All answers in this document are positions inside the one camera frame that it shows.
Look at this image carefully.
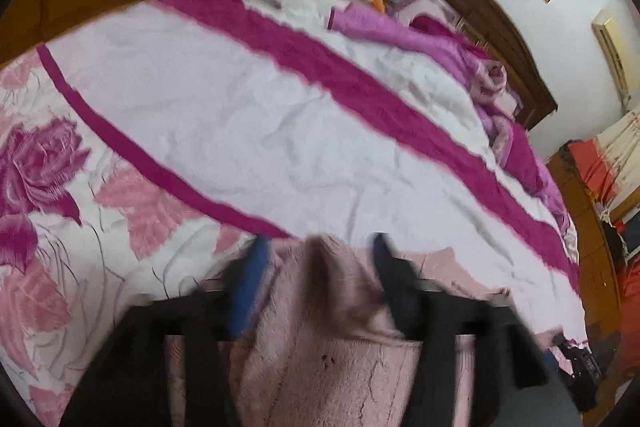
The pink knitted sweater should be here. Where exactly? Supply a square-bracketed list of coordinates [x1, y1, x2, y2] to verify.
[167, 233, 507, 427]

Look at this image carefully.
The low wooden side cabinet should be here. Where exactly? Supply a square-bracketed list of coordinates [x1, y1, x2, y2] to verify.
[547, 147, 620, 345]

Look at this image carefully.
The floral pink white duvet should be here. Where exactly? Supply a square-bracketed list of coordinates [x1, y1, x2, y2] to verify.
[1, 0, 587, 426]

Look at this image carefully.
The white red floral curtain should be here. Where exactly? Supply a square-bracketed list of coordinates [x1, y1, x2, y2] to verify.
[568, 106, 640, 222]

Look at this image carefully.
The crumpled purple blanket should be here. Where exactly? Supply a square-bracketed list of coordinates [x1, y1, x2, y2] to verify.
[328, 3, 570, 233]

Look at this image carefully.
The dark wooden headboard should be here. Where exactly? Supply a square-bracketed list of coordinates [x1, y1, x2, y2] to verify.
[348, 0, 559, 131]

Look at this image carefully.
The white wall air conditioner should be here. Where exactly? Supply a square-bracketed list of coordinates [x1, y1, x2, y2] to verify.
[591, 9, 632, 108]

